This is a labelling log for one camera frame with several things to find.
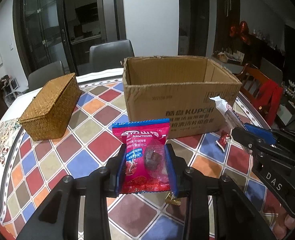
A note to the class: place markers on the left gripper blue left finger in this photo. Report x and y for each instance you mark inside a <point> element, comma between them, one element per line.
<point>116,173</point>

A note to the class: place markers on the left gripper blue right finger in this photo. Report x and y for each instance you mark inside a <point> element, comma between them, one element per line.
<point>175,169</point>

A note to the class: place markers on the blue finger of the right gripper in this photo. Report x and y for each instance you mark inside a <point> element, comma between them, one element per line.
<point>248,141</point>
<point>264,134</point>

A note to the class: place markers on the pink hawthorn snack bag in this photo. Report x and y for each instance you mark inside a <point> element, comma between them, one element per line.
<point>145,155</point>

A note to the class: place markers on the long black snack stick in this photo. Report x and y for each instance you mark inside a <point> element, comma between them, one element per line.
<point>232,119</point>

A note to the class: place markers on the small red snack packet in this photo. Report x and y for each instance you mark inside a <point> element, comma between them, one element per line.
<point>223,141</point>

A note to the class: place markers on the gold wrapped candy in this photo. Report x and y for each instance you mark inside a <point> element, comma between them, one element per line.
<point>172,200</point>

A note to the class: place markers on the red cloth on chair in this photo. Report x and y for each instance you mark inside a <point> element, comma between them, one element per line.
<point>270,99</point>

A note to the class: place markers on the colourful checkered table mat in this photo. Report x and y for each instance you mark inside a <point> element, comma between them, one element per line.
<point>55,189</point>

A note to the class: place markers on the red wooden chair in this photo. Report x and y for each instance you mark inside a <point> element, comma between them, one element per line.
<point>254,86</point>

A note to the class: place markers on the white low cabinet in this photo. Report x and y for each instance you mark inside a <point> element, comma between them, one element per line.
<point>233,68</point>

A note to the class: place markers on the brown cardboard box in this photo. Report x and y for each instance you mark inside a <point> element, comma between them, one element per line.
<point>179,88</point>

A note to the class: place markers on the woven wicker basket box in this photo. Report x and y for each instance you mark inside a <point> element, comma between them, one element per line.
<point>48,114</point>

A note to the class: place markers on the red foil balloon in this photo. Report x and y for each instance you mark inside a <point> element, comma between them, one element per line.
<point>241,31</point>

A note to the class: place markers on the grey dining chair back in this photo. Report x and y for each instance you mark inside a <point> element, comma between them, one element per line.
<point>109,55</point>

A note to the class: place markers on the grey dining chair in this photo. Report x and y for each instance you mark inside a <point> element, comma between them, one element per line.
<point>109,55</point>
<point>40,77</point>

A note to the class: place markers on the grey dining chair left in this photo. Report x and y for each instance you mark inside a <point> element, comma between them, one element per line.
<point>40,77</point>

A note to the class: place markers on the white shoe rack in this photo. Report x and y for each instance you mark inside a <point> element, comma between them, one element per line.
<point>8,88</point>

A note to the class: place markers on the black glass sliding door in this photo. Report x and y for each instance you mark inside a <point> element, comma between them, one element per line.
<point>41,34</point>

